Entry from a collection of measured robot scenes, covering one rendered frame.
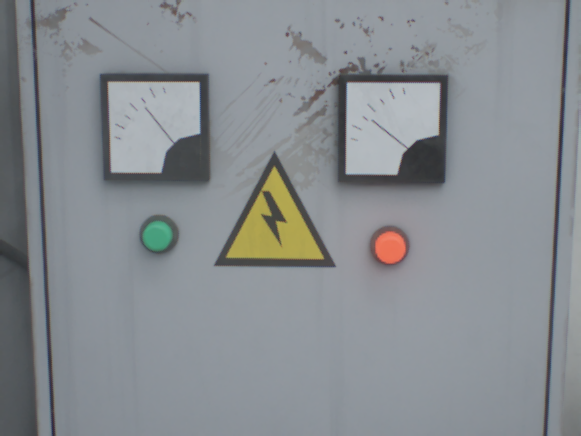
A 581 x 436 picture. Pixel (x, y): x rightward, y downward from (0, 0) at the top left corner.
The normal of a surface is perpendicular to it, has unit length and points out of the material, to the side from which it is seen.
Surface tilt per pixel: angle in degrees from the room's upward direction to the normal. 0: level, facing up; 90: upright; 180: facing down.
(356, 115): 90
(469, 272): 90
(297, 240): 90
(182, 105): 90
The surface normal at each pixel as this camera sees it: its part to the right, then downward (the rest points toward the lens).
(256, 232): -0.04, 0.21
